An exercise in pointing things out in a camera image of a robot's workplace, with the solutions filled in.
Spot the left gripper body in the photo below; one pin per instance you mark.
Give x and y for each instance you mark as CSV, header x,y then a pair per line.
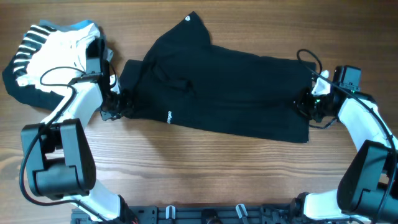
x,y
114,106

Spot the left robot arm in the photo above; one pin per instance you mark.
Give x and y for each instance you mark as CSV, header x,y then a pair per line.
x,y
58,166

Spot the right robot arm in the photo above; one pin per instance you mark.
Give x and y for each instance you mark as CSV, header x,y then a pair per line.
x,y
368,189

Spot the black t-shirt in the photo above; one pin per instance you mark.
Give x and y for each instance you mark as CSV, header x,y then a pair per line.
x,y
186,80

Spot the grey blue folded garments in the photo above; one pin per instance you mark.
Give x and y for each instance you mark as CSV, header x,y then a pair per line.
x,y
102,46

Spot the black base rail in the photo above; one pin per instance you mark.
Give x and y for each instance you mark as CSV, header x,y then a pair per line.
x,y
238,214

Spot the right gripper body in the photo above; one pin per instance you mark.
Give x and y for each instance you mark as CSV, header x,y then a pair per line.
x,y
311,105

